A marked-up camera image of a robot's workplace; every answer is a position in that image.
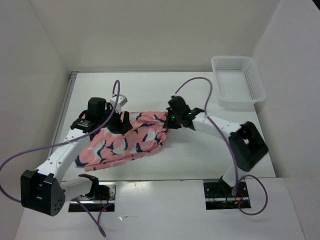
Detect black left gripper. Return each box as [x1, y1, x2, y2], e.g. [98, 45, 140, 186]
[98, 103, 133, 135]

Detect pink shark print shorts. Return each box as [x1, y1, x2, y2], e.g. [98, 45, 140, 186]
[74, 111, 168, 172]

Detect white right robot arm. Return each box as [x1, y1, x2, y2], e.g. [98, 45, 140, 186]
[166, 96, 269, 197]

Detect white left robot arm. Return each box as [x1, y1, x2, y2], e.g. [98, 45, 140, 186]
[20, 94, 132, 216]

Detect white plastic basket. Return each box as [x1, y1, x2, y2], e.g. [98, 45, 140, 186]
[211, 55, 267, 109]

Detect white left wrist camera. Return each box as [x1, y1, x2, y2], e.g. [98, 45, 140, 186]
[109, 94, 128, 113]

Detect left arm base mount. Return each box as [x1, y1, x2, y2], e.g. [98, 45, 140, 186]
[76, 181, 117, 213]

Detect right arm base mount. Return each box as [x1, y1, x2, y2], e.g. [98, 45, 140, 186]
[203, 179, 251, 210]

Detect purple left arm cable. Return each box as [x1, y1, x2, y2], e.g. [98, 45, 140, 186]
[0, 79, 122, 238]

